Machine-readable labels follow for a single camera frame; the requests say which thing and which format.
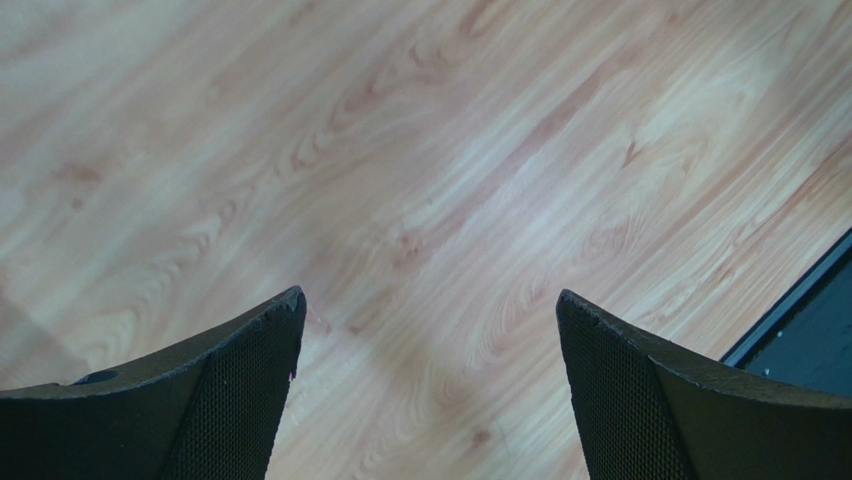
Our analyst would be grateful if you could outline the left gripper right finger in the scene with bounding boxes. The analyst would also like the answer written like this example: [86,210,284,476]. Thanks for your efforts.
[555,290,851,479]

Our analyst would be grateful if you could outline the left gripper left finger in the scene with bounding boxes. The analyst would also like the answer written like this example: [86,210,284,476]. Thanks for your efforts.
[1,286,307,479]

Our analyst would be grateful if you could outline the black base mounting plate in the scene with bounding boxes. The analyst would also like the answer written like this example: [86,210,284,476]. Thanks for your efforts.
[721,232,851,396]

